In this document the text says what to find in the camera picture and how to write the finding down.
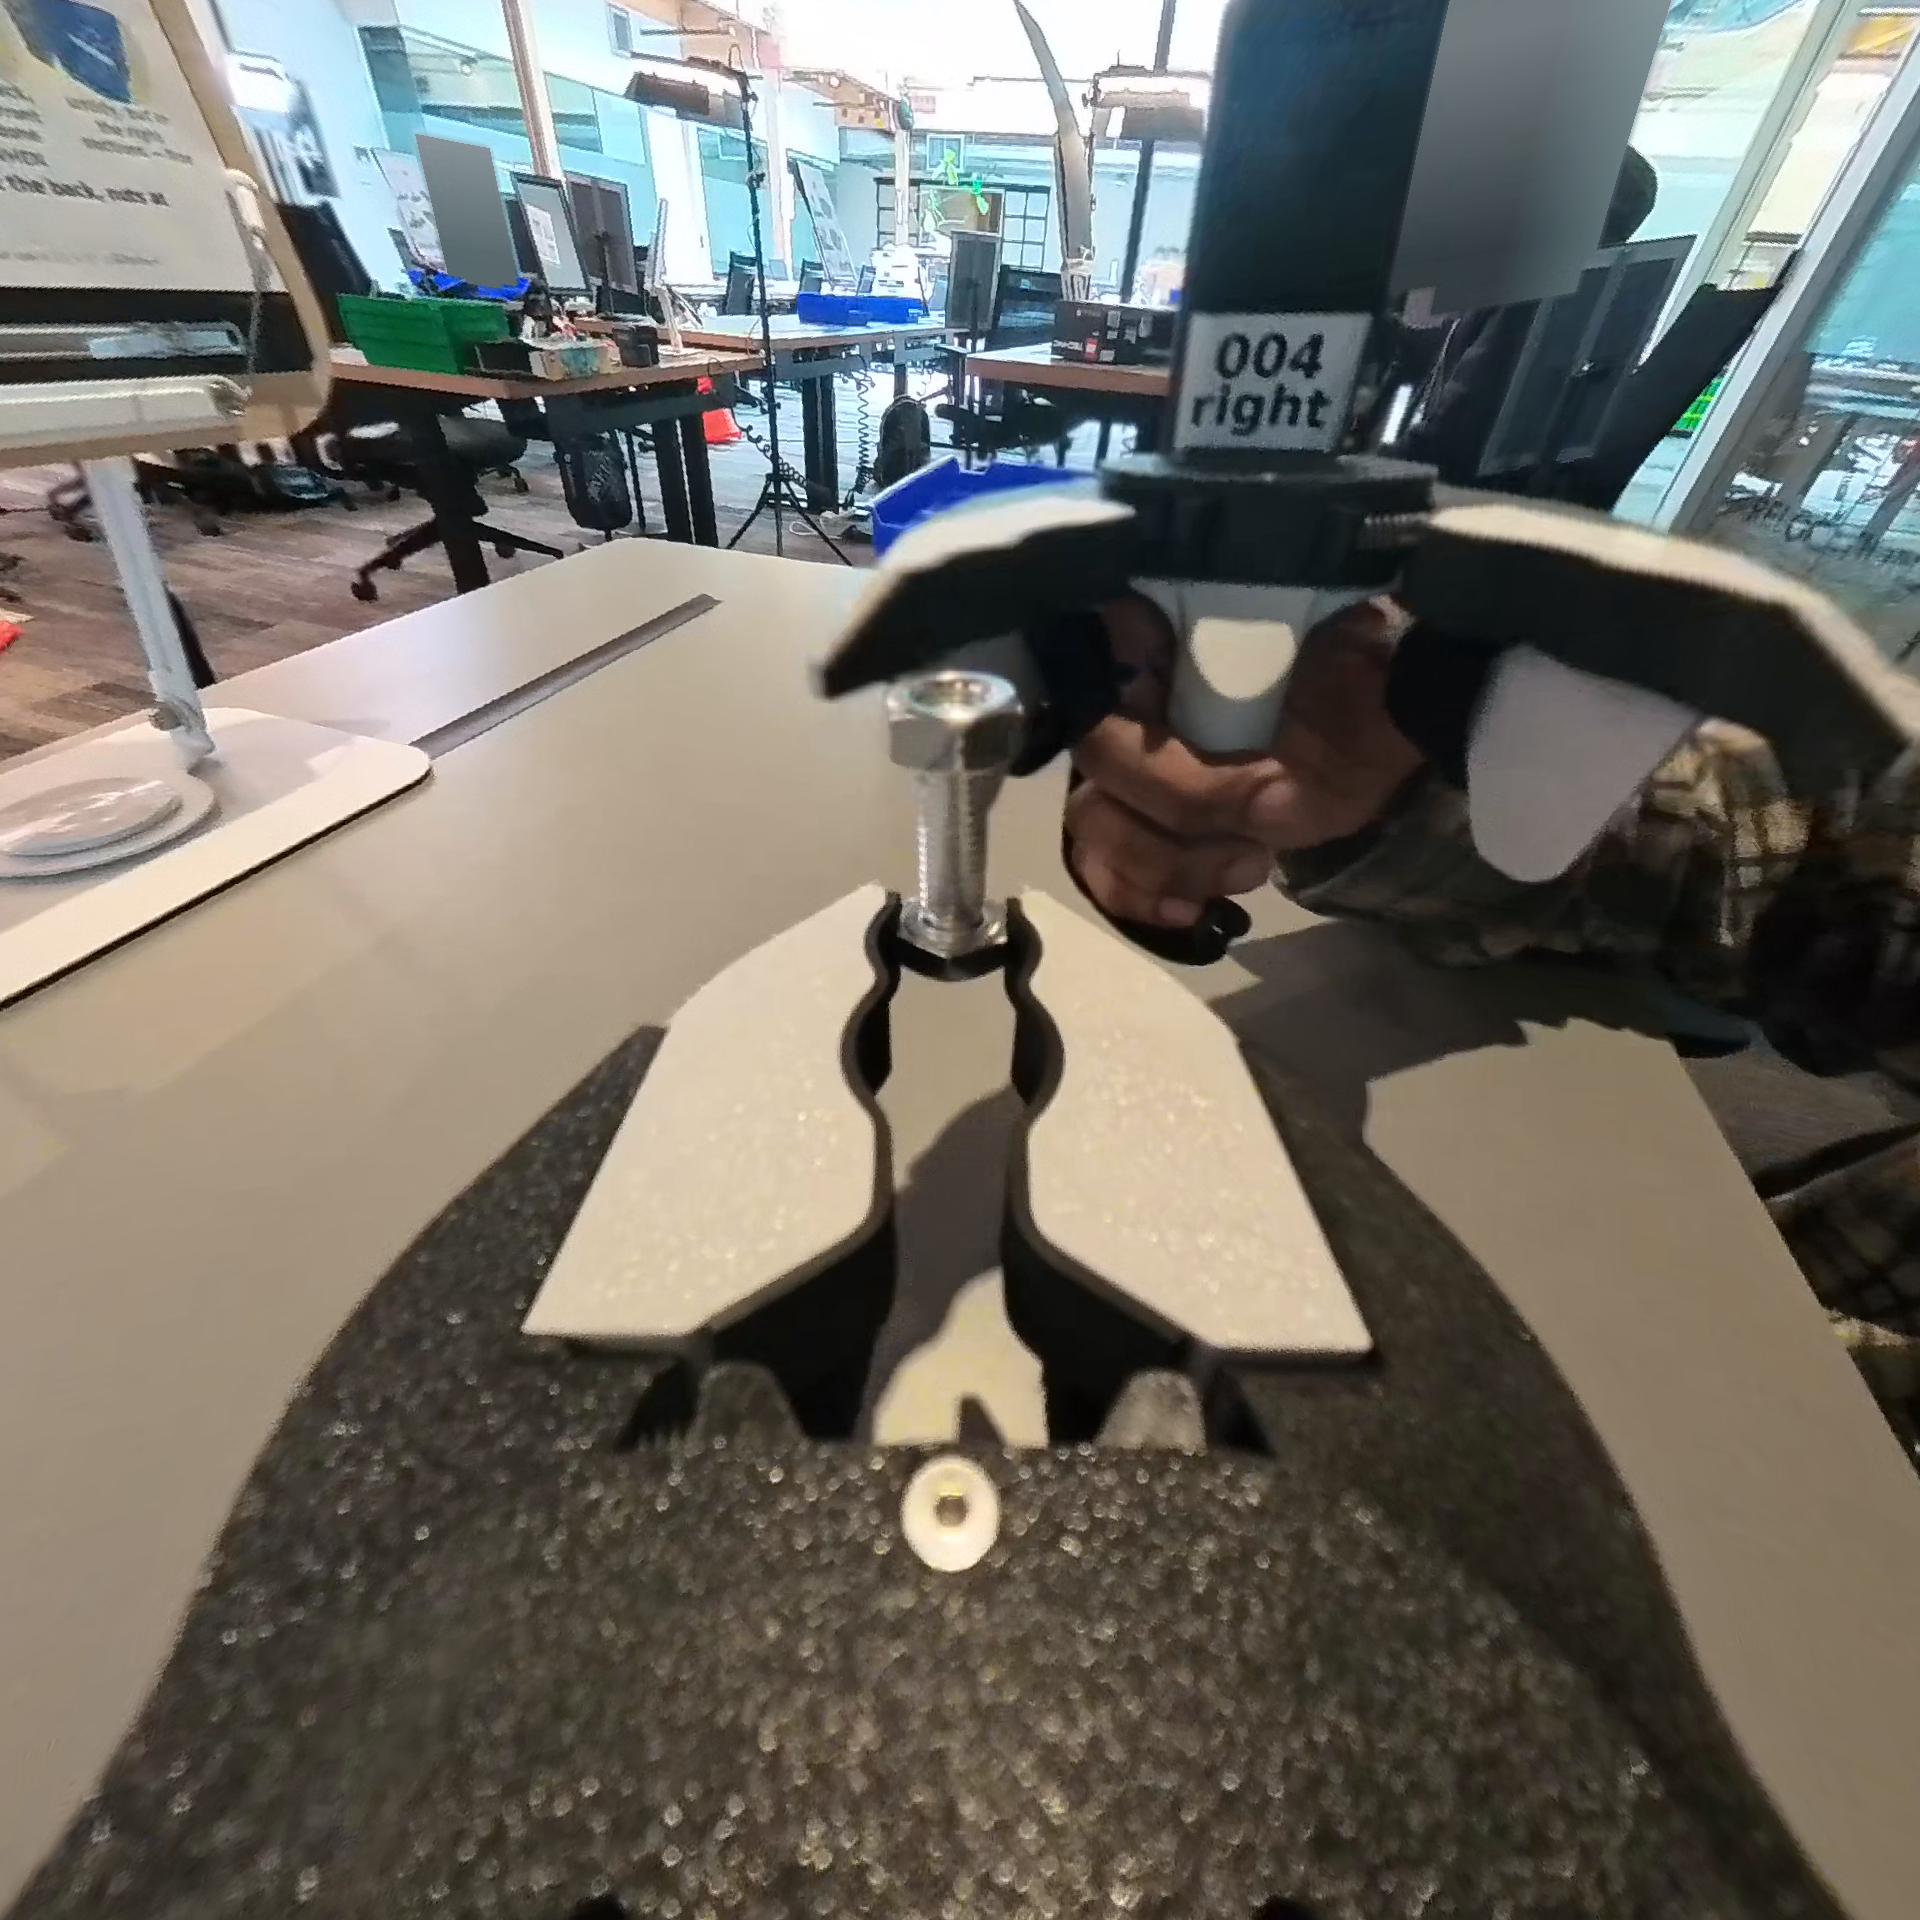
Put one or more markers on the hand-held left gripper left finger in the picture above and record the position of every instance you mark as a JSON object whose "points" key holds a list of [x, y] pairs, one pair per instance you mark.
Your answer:
{"points": [[720, 1169]]}

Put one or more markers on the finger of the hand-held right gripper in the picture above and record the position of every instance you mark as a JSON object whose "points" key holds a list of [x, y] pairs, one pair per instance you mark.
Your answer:
{"points": [[960, 585], [1651, 615]]}

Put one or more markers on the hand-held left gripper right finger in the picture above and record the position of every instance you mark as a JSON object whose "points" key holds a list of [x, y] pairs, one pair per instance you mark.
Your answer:
{"points": [[1186, 1188]]}

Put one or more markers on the large blue plastic bin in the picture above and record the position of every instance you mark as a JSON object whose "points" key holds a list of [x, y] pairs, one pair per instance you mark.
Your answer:
{"points": [[930, 512]]}

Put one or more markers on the silver hex nut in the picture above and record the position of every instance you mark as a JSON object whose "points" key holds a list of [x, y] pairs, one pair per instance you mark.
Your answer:
{"points": [[951, 735]]}

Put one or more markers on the silver hex bolt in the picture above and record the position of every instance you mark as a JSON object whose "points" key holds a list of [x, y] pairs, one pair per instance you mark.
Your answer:
{"points": [[949, 841]]}

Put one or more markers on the person's right forearm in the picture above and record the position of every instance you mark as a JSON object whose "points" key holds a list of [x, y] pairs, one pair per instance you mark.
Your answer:
{"points": [[1725, 901]]}

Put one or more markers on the person's right hand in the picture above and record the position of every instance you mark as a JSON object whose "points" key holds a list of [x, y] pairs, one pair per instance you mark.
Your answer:
{"points": [[1199, 823]]}

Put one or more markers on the wooden desk with black legs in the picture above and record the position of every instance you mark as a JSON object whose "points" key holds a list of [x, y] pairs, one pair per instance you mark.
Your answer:
{"points": [[644, 378], [841, 335], [1050, 368]]}

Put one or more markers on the black box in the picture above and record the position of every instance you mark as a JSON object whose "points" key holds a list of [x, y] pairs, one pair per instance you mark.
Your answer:
{"points": [[1119, 332]]}

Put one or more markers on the orange traffic cone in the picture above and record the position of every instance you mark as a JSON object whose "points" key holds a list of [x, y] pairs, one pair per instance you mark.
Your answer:
{"points": [[720, 430]]}

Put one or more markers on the small blue bin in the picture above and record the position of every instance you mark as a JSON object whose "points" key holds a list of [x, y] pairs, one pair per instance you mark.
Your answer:
{"points": [[864, 308]]}

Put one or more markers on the patterned tissue box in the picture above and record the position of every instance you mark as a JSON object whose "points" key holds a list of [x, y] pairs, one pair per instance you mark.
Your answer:
{"points": [[570, 360]]}

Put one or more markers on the black computer monitor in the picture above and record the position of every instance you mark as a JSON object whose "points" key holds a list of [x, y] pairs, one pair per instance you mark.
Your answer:
{"points": [[546, 234], [607, 241]]}

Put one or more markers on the black tripod light stand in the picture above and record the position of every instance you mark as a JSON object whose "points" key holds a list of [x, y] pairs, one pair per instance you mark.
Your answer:
{"points": [[672, 91]]}

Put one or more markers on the white metal stand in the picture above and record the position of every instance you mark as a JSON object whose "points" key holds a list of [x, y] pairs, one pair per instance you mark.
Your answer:
{"points": [[301, 781]]}

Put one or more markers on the green plastic bin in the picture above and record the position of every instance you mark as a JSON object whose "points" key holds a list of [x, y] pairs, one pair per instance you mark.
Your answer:
{"points": [[420, 332]]}

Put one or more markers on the person's plaid shirt torso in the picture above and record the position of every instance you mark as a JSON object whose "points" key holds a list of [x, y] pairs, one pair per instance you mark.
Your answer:
{"points": [[1859, 1263]]}

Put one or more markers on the wooden board with instruction sheet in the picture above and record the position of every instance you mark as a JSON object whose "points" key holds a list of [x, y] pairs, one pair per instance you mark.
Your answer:
{"points": [[104, 151]]}

